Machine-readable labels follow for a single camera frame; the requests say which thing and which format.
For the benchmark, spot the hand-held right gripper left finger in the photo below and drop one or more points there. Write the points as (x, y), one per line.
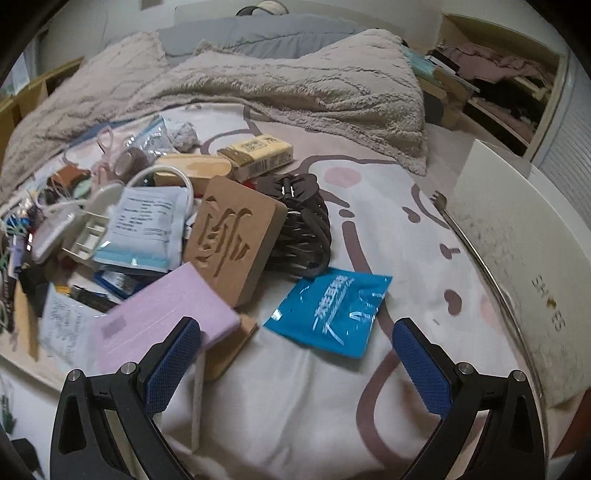
(173, 364)

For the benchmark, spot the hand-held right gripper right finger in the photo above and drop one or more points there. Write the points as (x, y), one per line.
(422, 369)

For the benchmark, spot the slim white box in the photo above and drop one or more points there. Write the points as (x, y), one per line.
(198, 406)

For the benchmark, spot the blue foil packet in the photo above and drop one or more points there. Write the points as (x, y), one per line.
(332, 309)

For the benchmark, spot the purple notepad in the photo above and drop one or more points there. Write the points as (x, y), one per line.
(171, 309)

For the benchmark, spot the wooden phone stand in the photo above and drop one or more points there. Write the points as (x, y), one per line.
(231, 350)

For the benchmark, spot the dark blue pen box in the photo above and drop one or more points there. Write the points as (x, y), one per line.
(117, 281)

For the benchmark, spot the white printed sachet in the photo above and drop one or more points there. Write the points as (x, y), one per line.
(69, 327)

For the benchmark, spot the printed bedsheet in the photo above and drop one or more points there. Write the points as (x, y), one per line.
(300, 415)

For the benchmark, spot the bagged blue face masks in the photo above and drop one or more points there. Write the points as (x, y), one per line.
(143, 226)

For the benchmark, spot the carved wooden block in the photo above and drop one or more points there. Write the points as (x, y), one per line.
(231, 230)

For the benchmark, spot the white shoe box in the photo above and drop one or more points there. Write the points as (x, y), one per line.
(521, 258)

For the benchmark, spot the beige compartment tray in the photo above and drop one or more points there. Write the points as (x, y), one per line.
(87, 230)

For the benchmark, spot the clear plastic case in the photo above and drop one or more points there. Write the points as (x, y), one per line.
(55, 230)

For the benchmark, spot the black hair claw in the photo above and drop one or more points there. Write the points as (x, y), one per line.
(302, 235)

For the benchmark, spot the wooden case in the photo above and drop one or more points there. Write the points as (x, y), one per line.
(198, 170)

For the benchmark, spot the brown tape roll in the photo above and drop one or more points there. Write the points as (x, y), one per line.
(134, 160)

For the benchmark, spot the brown leather case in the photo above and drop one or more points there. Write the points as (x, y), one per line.
(69, 175)

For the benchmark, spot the pink scissors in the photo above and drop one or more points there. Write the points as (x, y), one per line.
(105, 152)

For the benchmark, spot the yellow small carton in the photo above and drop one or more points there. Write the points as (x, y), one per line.
(258, 154)

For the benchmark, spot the crumpled grey tissue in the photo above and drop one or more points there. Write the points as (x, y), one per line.
(183, 136)

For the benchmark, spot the clear bagged face mask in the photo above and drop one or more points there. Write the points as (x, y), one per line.
(152, 136)

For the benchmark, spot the cardboard box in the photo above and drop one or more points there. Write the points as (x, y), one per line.
(438, 101)

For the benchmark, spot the white louvre door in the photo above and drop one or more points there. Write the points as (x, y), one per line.
(568, 134)

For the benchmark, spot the beige fluffy blanket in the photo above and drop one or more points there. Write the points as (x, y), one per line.
(277, 83)

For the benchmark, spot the wooden bedside shelf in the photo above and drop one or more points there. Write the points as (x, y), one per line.
(32, 97)

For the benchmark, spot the teal mask box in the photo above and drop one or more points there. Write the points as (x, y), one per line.
(421, 62)

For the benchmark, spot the pile of clothes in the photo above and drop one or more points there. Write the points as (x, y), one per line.
(489, 64)

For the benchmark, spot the grey duvet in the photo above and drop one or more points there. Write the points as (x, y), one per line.
(258, 34)

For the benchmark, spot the grey headboard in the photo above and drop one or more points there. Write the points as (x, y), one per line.
(203, 11)

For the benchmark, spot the white sun visor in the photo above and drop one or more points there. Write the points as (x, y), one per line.
(261, 8)

